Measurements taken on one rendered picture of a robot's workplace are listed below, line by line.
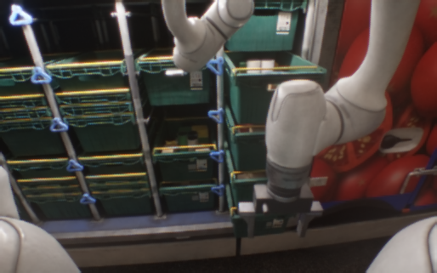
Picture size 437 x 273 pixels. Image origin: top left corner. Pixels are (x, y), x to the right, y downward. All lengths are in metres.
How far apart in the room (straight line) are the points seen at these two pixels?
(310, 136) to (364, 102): 0.13
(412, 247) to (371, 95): 0.28
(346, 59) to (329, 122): 0.83
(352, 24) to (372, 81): 0.77
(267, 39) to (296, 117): 0.89
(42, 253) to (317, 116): 0.41
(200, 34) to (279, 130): 0.37
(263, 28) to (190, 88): 0.48
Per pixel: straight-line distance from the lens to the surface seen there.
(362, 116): 0.49
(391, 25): 0.40
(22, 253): 0.29
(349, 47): 1.24
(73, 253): 2.00
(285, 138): 0.41
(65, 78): 1.39
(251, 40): 1.23
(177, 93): 1.25
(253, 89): 0.98
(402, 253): 0.30
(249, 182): 1.20
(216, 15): 0.70
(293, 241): 1.93
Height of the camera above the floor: 1.89
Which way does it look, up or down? 28 degrees down
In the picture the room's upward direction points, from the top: 1 degrees counter-clockwise
